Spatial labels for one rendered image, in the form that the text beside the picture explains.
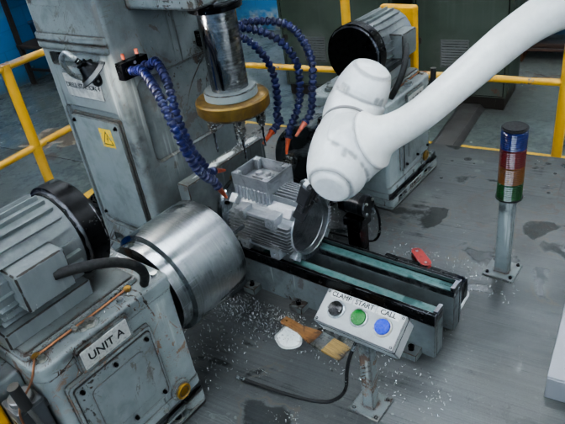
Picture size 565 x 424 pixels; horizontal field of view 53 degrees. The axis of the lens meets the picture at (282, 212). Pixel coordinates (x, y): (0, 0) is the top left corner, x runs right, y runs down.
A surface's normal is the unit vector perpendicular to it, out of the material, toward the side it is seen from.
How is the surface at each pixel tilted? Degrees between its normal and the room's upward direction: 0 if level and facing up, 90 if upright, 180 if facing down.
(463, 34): 90
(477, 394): 0
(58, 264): 90
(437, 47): 90
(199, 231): 36
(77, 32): 90
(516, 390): 0
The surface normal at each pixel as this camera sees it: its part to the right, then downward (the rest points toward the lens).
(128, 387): 0.79, 0.23
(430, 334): -0.60, 0.49
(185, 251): 0.44, -0.45
